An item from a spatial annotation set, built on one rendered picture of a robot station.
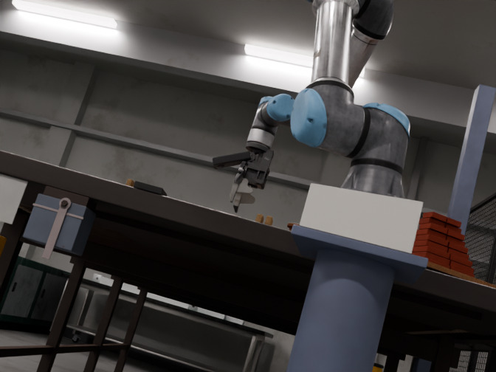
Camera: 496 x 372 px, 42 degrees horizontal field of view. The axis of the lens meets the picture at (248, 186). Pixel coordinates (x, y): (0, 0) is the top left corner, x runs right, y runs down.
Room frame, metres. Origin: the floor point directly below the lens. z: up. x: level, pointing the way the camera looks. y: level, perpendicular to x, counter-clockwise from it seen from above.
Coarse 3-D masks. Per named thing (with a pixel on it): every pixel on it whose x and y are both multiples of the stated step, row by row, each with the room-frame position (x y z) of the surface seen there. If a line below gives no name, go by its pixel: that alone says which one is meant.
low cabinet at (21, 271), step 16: (16, 272) 6.55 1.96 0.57; (32, 272) 6.84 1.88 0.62; (48, 272) 7.16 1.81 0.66; (16, 288) 6.65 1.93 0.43; (32, 288) 6.95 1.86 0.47; (48, 288) 7.26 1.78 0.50; (16, 304) 6.76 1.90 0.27; (32, 304) 7.08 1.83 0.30; (48, 304) 7.39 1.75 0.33; (0, 320) 6.60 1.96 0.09; (16, 320) 6.88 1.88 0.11; (32, 320) 7.19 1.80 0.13; (48, 320) 7.51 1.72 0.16
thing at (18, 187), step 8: (0, 176) 1.70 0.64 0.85; (8, 176) 1.70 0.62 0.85; (0, 184) 1.70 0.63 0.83; (8, 184) 1.70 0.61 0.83; (16, 184) 1.70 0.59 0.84; (24, 184) 1.70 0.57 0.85; (0, 192) 1.70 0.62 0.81; (8, 192) 1.70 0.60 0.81; (16, 192) 1.70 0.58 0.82; (0, 200) 1.70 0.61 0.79; (8, 200) 1.70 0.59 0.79; (16, 200) 1.70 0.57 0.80; (0, 208) 1.70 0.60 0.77; (8, 208) 1.70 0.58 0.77; (16, 208) 1.70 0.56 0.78; (0, 216) 1.70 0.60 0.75; (8, 216) 1.70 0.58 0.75
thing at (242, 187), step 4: (244, 180) 1.82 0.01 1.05; (236, 184) 1.80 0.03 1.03; (240, 184) 1.81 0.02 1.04; (244, 184) 1.81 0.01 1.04; (232, 188) 1.79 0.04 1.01; (236, 188) 1.79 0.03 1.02; (240, 188) 1.80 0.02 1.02; (244, 188) 1.80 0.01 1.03; (248, 188) 1.80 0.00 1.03; (232, 192) 1.79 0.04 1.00; (236, 192) 1.79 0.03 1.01; (240, 192) 1.79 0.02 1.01; (244, 192) 1.79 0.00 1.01; (248, 192) 1.79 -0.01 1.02; (232, 196) 1.79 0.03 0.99; (232, 200) 1.79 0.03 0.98
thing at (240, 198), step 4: (236, 196) 1.92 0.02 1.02; (240, 196) 1.91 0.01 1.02; (244, 196) 1.92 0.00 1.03; (248, 196) 1.92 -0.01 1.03; (252, 196) 1.91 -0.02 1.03; (236, 200) 1.92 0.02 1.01; (240, 200) 1.92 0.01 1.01; (244, 200) 1.92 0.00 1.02; (248, 200) 1.92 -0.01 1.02; (252, 200) 1.92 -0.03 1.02; (236, 204) 1.93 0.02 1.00; (236, 208) 1.93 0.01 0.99; (236, 212) 1.94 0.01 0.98
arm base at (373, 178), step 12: (360, 168) 1.34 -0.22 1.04; (372, 168) 1.32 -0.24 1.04; (384, 168) 1.32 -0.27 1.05; (396, 168) 1.33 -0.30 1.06; (348, 180) 1.35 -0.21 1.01; (360, 180) 1.32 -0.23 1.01; (372, 180) 1.31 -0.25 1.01; (384, 180) 1.31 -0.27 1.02; (396, 180) 1.33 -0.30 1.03; (372, 192) 1.30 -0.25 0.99; (384, 192) 1.30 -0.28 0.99; (396, 192) 1.32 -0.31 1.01
